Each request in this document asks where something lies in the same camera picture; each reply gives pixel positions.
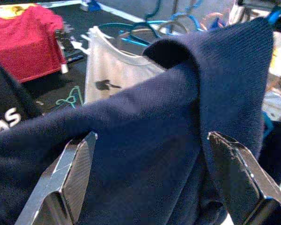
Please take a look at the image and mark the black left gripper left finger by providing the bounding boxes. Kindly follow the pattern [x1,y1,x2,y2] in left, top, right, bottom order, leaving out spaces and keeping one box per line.
[15,131,98,225]

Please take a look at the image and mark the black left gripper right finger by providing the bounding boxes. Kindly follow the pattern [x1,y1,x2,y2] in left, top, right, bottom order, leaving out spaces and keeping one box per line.
[207,131,281,225]

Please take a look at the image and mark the navy blue shirt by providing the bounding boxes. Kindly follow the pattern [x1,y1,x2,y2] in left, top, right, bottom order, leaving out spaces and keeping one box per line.
[0,17,274,225]

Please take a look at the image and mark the green plastic hanger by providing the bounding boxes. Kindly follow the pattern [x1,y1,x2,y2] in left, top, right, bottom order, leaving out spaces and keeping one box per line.
[55,85,84,109]

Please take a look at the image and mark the blue plastic hanger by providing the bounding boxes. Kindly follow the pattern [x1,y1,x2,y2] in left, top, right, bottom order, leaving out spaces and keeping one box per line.
[98,21,160,47]
[170,11,205,32]

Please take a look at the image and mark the pink plastic hanger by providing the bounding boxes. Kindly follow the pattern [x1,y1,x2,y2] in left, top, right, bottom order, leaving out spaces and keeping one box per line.
[200,12,226,30]

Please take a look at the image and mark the black Petronas t-shirt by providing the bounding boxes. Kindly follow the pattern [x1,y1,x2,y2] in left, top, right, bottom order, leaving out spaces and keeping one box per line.
[0,60,42,136]

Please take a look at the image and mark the white shirt black print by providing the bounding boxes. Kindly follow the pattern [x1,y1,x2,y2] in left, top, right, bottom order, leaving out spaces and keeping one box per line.
[84,26,166,105]

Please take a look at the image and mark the red cloth yellow emblem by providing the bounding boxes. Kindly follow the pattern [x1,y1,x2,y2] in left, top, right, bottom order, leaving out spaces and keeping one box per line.
[0,3,68,83]

